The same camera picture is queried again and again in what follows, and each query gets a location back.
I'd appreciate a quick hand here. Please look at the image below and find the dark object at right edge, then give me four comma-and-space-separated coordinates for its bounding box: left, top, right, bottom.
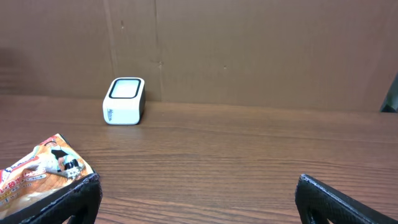
380, 75, 398, 113

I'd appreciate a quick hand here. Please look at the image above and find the yellow snack bag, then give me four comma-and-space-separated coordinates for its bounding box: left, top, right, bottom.
1, 134, 94, 219

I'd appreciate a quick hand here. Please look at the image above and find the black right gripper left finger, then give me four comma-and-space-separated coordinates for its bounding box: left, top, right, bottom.
1, 173, 103, 224

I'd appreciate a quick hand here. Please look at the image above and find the white barcode scanner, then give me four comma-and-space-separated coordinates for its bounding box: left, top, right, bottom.
102, 77, 146, 125

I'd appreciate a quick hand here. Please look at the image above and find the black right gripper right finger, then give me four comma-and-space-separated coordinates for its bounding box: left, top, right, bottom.
295, 174, 397, 224

